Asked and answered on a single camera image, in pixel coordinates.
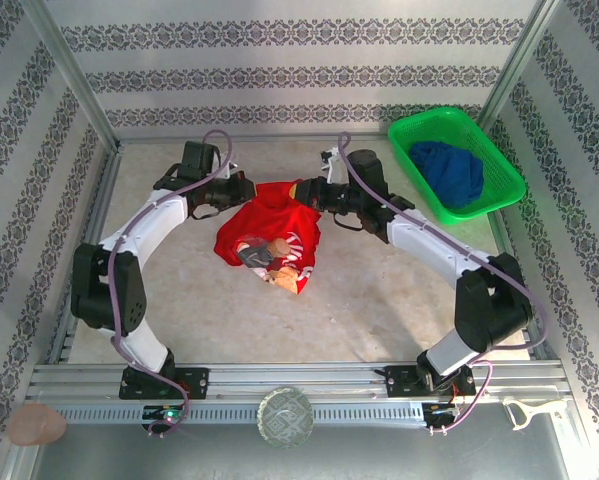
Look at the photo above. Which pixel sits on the red t-shirt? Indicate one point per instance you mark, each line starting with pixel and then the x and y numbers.
pixel 264 225

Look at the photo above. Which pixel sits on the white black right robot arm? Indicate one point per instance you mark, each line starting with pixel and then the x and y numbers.
pixel 429 245

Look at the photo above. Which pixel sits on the blue cloth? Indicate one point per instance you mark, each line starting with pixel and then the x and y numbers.
pixel 451 175

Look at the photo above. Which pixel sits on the green plastic basket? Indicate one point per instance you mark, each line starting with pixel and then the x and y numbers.
pixel 504 175

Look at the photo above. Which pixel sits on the patterned round glass dish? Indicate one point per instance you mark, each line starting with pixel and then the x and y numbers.
pixel 285 419

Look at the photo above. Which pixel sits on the small connector board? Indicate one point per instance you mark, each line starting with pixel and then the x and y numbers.
pixel 441 412
pixel 164 414

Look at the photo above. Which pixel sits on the white peeler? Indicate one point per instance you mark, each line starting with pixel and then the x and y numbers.
pixel 521 415

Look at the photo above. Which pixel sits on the pink plastic cup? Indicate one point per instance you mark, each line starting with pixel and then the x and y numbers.
pixel 36 425

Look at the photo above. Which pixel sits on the aluminium back rail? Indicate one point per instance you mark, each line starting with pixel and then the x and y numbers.
pixel 279 138

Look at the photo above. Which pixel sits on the aluminium side rail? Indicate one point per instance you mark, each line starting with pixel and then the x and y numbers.
pixel 108 175
pixel 501 235

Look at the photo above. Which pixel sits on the aluminium mounting rail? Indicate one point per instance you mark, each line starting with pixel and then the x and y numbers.
pixel 279 375

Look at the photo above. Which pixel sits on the aluminium corner post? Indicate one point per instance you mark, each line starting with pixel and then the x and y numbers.
pixel 76 75
pixel 520 60

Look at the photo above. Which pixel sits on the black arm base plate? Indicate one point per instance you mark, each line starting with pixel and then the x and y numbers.
pixel 404 382
pixel 194 382

